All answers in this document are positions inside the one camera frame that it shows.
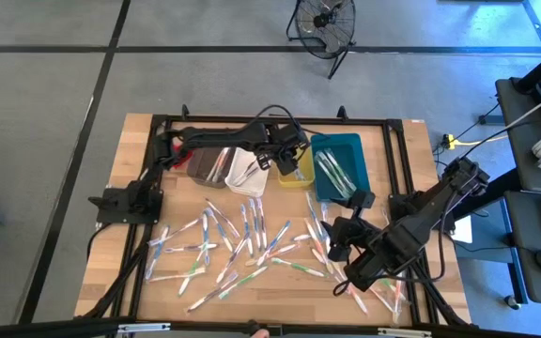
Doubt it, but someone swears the grey cable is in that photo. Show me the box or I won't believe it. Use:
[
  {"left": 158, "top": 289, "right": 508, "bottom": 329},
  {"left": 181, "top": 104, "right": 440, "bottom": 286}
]
[{"left": 504, "top": 83, "right": 541, "bottom": 133}]

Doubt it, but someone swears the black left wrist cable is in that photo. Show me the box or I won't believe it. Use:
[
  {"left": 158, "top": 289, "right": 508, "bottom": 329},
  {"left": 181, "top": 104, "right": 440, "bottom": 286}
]
[{"left": 250, "top": 103, "right": 332, "bottom": 141}]

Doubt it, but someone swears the black cable bundle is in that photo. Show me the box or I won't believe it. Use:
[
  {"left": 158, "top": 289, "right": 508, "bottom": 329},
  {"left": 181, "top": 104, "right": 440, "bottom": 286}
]
[
  {"left": 82, "top": 223, "right": 155, "bottom": 320},
  {"left": 399, "top": 248, "right": 469, "bottom": 328}
]

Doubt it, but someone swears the yellow extension cable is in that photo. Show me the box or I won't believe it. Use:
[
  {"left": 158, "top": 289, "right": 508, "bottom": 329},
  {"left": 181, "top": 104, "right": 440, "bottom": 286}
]
[{"left": 441, "top": 133, "right": 509, "bottom": 151}]

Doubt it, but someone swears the black desk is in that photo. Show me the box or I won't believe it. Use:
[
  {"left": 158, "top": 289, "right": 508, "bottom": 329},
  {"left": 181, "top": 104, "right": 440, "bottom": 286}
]
[
  {"left": 494, "top": 77, "right": 541, "bottom": 194},
  {"left": 503, "top": 190, "right": 541, "bottom": 307}
]

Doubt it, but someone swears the white paper sheet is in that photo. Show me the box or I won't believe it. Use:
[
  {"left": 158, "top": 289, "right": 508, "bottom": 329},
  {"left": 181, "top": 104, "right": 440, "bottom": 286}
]
[{"left": 452, "top": 213, "right": 474, "bottom": 245}]

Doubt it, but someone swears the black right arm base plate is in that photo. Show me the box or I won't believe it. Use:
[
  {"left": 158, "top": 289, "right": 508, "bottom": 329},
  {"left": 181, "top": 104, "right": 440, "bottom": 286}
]
[{"left": 389, "top": 192, "right": 456, "bottom": 232}]

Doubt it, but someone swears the black floor fan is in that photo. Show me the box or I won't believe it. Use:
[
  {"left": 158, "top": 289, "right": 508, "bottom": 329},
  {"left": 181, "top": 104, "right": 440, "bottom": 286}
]
[{"left": 285, "top": 0, "right": 358, "bottom": 81}]

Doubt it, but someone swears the grey translucent bin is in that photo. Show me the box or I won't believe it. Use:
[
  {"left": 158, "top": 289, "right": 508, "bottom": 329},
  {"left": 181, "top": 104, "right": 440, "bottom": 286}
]
[{"left": 186, "top": 146, "right": 237, "bottom": 190}]

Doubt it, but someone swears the black gantry bar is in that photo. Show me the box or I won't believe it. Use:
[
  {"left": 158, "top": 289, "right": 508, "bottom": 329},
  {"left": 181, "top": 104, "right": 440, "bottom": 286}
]
[{"left": 0, "top": 315, "right": 541, "bottom": 338}]

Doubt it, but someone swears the black floor cable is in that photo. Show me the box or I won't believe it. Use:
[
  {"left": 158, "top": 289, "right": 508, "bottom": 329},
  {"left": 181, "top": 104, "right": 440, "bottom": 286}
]
[{"left": 432, "top": 101, "right": 502, "bottom": 156}]

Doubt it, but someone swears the small red bin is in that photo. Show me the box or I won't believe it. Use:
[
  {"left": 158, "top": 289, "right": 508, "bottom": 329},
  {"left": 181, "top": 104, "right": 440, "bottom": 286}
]
[{"left": 170, "top": 143, "right": 195, "bottom": 169}]

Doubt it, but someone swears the white plastic bin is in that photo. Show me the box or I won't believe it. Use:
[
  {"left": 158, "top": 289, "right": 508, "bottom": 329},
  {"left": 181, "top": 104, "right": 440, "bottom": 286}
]
[{"left": 224, "top": 146, "right": 271, "bottom": 198}]

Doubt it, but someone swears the yellow plastic bin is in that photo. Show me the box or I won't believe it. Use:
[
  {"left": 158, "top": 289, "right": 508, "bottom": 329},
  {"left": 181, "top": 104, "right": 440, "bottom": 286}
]
[{"left": 277, "top": 140, "right": 317, "bottom": 190}]

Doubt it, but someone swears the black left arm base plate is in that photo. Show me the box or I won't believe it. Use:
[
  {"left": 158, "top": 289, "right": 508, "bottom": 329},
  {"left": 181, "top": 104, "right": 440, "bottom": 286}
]
[{"left": 87, "top": 187, "right": 164, "bottom": 225}]

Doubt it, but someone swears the teal plastic bin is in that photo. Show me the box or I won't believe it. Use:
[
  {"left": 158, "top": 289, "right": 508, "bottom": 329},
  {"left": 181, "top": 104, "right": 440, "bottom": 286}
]
[{"left": 310, "top": 132, "right": 372, "bottom": 205}]

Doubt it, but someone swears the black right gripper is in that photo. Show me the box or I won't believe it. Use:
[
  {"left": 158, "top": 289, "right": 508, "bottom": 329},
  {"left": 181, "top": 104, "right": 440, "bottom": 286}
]
[{"left": 320, "top": 213, "right": 380, "bottom": 264}]

